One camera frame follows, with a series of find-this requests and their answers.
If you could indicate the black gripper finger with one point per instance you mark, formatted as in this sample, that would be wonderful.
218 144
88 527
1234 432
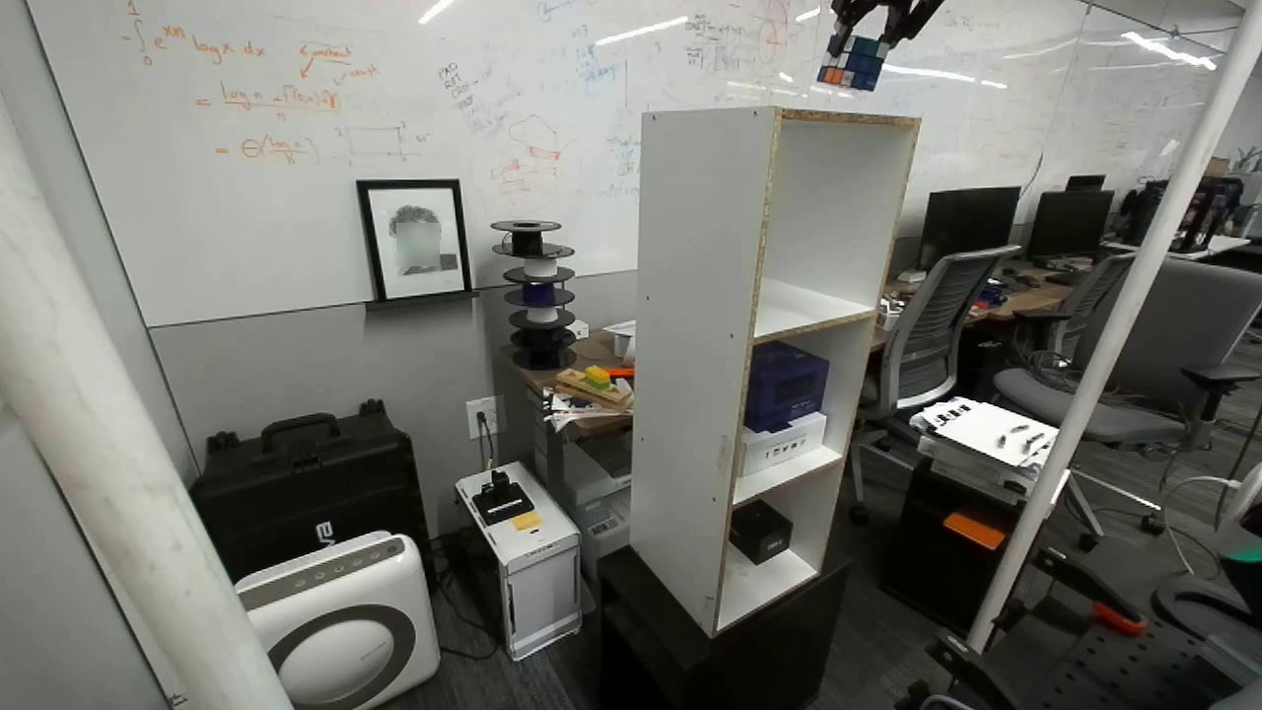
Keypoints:
849 16
914 15

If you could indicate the multicolour Rubik's cube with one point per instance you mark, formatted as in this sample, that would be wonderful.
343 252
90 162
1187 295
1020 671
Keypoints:
857 64

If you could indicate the tall white open shelf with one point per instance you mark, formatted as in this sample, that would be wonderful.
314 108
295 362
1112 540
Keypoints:
692 367

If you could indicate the black cabinet under shelf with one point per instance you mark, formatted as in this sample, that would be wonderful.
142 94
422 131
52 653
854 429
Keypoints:
734 655

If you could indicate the black computer monitor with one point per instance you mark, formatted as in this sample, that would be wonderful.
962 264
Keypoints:
1064 223
1139 211
970 223

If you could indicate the wooden office desk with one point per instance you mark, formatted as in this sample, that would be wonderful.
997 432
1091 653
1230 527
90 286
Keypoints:
1020 302

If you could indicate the grey mesh office chair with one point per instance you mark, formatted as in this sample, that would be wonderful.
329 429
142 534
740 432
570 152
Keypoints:
936 323

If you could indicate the thin white slanted pole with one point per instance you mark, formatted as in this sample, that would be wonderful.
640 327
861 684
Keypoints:
1118 316

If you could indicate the dark blue storage box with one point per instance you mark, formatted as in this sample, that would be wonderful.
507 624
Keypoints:
786 386

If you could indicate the grey empty filament spool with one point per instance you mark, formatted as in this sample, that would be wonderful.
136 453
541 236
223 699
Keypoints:
527 237

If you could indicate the blue filament spool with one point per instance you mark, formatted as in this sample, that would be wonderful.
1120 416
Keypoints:
541 289

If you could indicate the white perforated board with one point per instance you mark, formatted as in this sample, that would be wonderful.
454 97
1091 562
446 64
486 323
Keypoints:
985 432

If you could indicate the grey padded office chair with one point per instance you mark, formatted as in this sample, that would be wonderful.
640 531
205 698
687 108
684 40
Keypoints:
1184 340

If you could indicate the flat white cardboard box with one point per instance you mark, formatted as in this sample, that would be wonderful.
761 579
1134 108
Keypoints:
780 445

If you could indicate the black filament spool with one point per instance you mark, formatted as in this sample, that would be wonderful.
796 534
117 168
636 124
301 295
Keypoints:
541 327
546 357

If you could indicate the yellow green toy item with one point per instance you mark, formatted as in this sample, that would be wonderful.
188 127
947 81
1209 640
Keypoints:
598 382

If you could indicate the wooden side table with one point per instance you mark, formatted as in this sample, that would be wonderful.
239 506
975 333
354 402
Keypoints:
598 421

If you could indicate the black framed portrait picture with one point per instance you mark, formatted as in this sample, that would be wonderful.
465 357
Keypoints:
415 241

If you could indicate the small black box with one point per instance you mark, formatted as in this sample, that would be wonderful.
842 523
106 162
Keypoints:
761 531

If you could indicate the black box with orange label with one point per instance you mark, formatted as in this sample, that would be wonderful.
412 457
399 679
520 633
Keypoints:
966 554

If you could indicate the small black device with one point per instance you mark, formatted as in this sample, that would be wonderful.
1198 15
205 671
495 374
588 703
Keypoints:
502 499

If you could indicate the large white whiteboard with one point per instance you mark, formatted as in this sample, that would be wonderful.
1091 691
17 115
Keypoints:
261 160

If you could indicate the white box cabinet unit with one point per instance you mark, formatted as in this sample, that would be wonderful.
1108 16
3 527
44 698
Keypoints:
535 584

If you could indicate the black hard carrying case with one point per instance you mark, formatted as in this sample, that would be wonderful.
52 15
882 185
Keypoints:
308 486

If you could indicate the white round air purifier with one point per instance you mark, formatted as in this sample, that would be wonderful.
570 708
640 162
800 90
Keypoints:
337 624

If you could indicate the thick white slanted pole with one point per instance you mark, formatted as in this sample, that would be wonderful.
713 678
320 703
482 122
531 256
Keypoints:
103 449

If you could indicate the white wall power outlet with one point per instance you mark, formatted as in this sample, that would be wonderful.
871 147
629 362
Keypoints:
482 416

